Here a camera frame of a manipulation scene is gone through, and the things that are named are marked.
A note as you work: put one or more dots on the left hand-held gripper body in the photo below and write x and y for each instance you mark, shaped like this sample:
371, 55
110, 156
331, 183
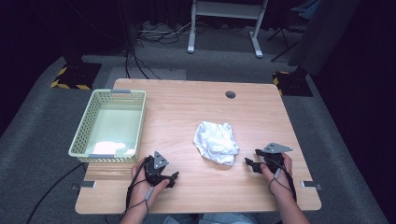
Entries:
154, 174

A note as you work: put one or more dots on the person's left hand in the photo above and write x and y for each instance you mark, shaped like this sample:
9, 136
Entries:
138, 188

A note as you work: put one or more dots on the person's right hand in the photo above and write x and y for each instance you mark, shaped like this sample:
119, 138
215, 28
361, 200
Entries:
281, 183

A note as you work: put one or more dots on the white t-shirt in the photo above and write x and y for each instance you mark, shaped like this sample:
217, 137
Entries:
216, 143

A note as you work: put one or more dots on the blue cloth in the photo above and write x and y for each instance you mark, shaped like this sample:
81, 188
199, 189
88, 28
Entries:
308, 7

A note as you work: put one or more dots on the grey metal table bracket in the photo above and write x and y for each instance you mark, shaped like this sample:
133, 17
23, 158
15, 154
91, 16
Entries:
85, 184
309, 185

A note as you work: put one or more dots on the pale green plastic basket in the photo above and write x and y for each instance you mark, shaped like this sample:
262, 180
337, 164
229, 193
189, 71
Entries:
112, 126

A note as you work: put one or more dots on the black tripod legs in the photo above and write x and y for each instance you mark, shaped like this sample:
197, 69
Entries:
281, 40

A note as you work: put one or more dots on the white metal stand frame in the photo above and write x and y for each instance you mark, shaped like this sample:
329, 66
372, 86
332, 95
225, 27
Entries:
225, 11

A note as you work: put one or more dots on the dark grey curtain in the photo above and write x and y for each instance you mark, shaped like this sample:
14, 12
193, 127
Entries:
323, 34

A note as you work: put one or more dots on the black yellow striped base plate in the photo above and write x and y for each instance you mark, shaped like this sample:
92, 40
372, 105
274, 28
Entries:
76, 76
292, 84

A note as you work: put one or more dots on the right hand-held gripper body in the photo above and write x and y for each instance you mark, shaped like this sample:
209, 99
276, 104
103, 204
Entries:
275, 160

